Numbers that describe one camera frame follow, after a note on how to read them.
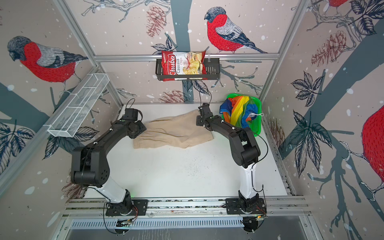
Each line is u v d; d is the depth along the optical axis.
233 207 0.72
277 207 0.74
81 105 0.80
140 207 0.73
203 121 0.78
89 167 0.46
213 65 0.95
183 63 0.87
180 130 1.03
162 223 0.70
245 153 0.53
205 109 0.79
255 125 1.07
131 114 0.74
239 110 0.96
